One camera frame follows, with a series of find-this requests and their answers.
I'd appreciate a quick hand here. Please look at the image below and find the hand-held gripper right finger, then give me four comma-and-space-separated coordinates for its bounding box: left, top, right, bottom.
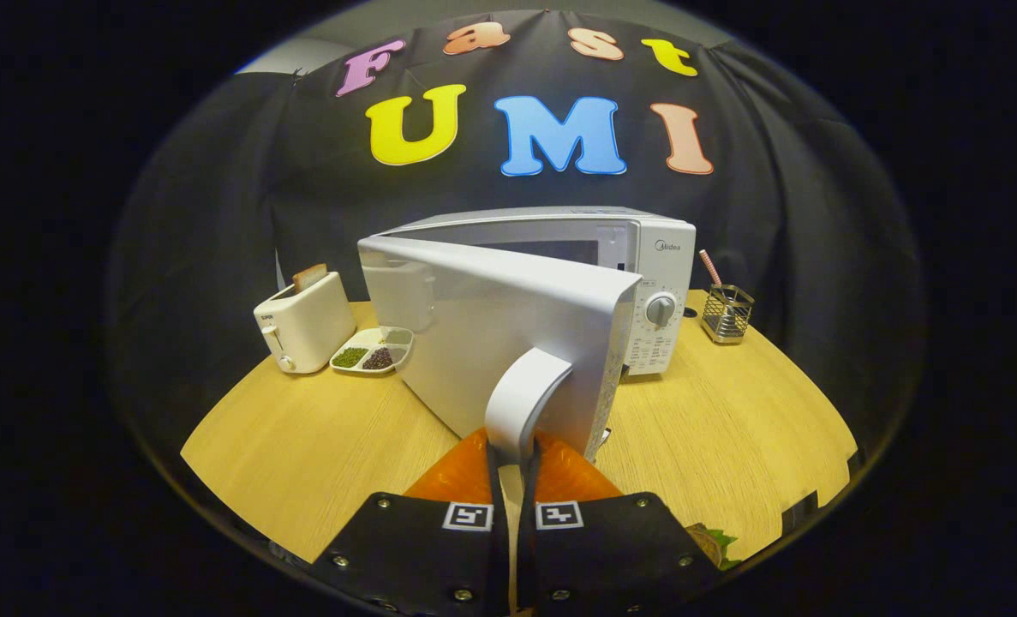
517, 428, 723, 617

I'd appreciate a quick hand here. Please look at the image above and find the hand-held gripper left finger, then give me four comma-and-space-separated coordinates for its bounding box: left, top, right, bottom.
307, 427, 513, 617

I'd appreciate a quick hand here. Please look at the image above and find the lettuce sandwich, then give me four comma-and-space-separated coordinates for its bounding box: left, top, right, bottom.
686, 523, 742, 572

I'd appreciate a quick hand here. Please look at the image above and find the white microwave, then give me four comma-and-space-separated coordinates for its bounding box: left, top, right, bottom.
357, 206, 697, 468

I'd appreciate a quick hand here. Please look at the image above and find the white divided snack plate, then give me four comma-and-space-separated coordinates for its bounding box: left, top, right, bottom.
329, 326, 415, 376

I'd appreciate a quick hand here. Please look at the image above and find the white toaster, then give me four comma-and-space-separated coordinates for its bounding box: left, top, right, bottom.
253, 271, 357, 375

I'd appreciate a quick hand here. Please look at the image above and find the black table edge strap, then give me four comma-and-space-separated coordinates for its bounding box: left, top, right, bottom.
782, 490, 820, 532

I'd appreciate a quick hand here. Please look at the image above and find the metal wire utensil holder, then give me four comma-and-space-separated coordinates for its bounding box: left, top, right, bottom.
701, 284, 755, 345

